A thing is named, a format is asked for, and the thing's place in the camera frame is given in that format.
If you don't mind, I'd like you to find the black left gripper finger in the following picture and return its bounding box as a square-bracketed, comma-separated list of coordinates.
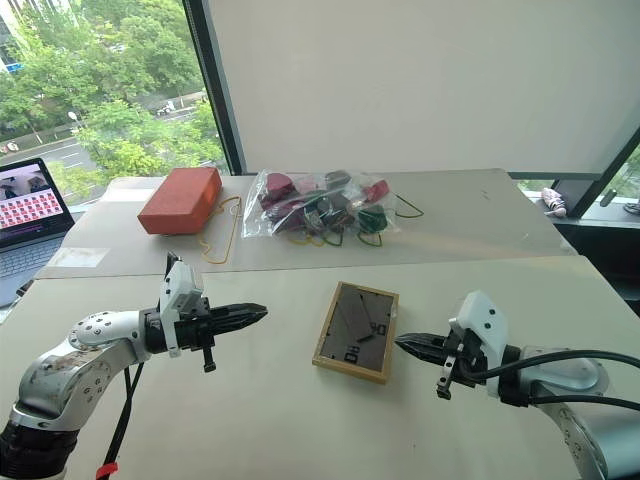
[219, 315, 262, 338]
[218, 302, 269, 322]

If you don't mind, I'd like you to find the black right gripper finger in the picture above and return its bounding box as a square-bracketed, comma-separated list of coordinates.
[396, 343, 445, 366]
[393, 332, 445, 350]

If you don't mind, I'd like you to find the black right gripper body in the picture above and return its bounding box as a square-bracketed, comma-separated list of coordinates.
[435, 330, 489, 401]

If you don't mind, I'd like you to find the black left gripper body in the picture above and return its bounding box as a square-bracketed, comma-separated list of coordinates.
[174, 297, 222, 374]

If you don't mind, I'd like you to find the open laptop computer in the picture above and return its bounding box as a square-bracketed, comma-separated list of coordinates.
[0, 157, 77, 309]

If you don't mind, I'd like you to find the orange brick-shaped block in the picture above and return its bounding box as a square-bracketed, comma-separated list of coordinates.
[137, 166, 223, 237]

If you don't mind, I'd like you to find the clear plastic bag of clips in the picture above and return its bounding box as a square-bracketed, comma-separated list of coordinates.
[241, 168, 402, 249]

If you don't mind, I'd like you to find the clear tape patch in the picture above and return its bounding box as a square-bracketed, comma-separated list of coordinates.
[49, 246, 111, 269]

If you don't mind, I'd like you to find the pink folded umbrella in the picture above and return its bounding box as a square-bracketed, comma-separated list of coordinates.
[540, 188, 569, 218]

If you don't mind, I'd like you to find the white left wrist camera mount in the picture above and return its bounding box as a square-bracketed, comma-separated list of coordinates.
[158, 253, 206, 359]

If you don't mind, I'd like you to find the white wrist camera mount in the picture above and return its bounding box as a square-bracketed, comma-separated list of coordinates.
[158, 253, 206, 359]
[446, 289, 512, 400]

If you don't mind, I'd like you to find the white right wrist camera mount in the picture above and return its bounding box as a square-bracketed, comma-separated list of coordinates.
[446, 289, 512, 400]

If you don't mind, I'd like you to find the wooden framed dark board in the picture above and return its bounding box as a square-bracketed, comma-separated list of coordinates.
[312, 281, 401, 386]

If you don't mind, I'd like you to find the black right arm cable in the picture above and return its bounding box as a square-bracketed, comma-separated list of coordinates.
[458, 349, 640, 409]

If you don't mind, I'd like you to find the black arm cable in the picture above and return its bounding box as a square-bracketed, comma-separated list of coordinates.
[97, 361, 146, 480]
[458, 349, 640, 409]

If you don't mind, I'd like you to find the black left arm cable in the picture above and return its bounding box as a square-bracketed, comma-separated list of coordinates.
[97, 361, 146, 480]

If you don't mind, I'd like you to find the green wire hanger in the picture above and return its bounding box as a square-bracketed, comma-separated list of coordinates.
[393, 191, 426, 220]

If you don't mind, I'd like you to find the black window frame post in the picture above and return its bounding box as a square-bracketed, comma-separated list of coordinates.
[181, 0, 247, 177]

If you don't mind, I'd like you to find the dark slanted window frame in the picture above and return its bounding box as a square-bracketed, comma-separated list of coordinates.
[508, 127, 640, 219]

